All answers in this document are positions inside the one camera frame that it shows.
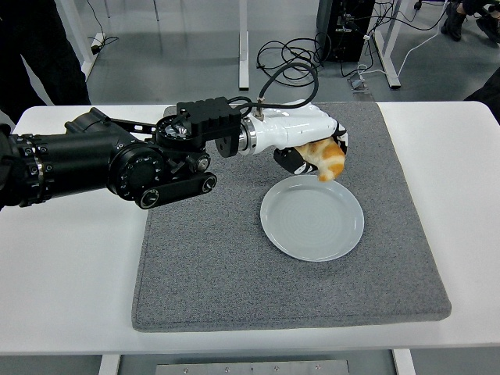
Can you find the white desk leg slanted foot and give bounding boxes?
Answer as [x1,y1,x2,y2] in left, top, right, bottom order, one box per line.
[62,0,107,83]
[373,0,403,90]

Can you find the white table leg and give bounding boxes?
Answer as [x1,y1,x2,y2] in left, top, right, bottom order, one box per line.
[391,348,417,375]
[97,353,121,375]

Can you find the white desk leg straight foot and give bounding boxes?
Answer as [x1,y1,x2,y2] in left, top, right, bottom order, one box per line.
[237,0,251,92]

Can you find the black computer tower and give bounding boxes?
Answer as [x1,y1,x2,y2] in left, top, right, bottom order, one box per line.
[316,0,377,64]

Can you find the grey floor socket box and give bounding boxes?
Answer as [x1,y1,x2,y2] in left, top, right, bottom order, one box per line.
[347,76,373,94]

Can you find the black coiled floor cable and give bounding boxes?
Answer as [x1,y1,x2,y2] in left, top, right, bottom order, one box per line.
[256,37,326,86]

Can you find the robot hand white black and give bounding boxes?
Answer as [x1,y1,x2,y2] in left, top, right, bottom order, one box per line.
[252,100,352,176]

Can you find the grey metal plate with screws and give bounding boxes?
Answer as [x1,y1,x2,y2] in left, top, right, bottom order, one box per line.
[155,359,352,375]

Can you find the croissant bread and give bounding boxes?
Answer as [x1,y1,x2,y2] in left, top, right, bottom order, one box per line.
[295,137,347,183]

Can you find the person's foot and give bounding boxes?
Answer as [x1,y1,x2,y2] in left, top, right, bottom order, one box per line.
[475,14,500,45]
[441,1,468,42]

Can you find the person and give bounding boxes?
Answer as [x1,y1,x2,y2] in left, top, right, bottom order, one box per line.
[0,0,93,124]
[464,73,500,103]

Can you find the white floor cable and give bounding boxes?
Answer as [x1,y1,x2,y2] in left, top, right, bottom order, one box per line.
[356,0,451,76]

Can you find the grey fabric mat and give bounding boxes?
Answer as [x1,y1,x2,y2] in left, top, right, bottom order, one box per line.
[130,102,453,334]

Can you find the pale grey round plate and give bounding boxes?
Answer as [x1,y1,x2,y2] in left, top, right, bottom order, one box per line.
[259,174,366,263]

